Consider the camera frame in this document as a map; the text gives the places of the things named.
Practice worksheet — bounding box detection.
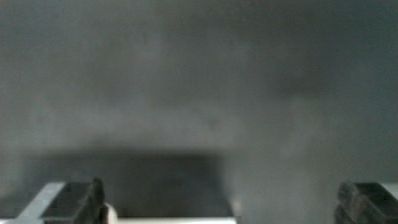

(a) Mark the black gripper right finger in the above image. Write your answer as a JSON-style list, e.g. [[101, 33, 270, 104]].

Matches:
[[334, 182, 398, 224]]

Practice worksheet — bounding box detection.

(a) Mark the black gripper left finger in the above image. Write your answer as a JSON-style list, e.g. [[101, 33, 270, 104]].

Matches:
[[16, 179, 108, 224]]

